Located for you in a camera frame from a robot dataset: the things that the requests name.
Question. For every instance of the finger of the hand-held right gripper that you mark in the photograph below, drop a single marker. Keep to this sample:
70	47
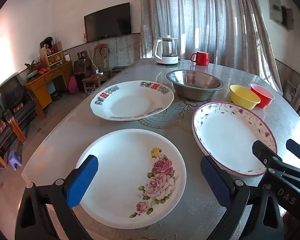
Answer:
261	148
298	151

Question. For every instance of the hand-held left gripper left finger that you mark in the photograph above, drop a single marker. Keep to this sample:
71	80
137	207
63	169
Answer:
82	180

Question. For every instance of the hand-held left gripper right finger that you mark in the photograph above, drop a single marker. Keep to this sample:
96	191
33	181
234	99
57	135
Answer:
212	177

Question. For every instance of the white plate with purple rim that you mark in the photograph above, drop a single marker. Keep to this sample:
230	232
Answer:
227	135

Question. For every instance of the white plate with pink roses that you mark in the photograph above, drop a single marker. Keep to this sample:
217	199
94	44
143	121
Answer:
125	170

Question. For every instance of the yellow plastic bowl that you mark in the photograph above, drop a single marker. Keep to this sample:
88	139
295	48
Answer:
243	96

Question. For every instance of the red plastic bowl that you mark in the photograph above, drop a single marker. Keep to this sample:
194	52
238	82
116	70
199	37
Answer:
263	92

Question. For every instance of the white plate with red characters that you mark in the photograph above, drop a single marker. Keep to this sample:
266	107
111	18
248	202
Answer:
130	102

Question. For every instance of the stainless steel bowl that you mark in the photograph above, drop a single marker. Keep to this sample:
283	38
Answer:
195	82

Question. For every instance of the grey sack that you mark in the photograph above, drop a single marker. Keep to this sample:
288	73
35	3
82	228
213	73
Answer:
289	91

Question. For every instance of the purple plastic stool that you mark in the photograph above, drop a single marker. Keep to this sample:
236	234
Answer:
14	158

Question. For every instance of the pink bag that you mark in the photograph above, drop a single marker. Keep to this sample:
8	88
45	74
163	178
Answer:
73	85

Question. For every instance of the orange wooden desk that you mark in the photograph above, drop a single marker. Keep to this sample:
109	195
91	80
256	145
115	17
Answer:
40	90

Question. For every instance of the red mug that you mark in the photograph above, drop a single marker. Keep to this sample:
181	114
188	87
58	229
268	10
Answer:
202	58

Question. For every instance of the dark wooden armchairs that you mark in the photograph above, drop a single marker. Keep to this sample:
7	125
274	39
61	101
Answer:
15	95

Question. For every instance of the white power strip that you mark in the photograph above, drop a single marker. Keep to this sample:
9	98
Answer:
99	71

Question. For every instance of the dark speaker box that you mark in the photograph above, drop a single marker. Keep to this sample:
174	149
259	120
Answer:
79	67

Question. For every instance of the red box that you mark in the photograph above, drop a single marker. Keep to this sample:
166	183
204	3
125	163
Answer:
43	71

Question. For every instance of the potted green plant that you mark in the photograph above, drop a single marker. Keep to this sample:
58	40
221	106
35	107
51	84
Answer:
31	70

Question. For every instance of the white small sign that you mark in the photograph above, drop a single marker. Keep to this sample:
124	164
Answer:
66	57

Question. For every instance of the wooden chair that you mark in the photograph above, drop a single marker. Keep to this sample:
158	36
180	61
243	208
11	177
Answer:
100	55

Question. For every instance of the small wooden shelf unit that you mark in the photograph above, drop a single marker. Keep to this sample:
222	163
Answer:
53	55

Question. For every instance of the white glass electric kettle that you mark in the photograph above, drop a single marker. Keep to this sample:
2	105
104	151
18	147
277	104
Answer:
166	51

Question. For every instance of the beige sheer window curtain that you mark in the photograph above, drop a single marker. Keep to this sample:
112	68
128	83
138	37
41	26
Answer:
202	17

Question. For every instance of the black flat television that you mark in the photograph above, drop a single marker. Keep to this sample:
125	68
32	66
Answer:
107	21

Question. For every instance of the grey wall electrical panel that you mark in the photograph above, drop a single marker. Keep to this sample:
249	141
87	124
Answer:
275	8

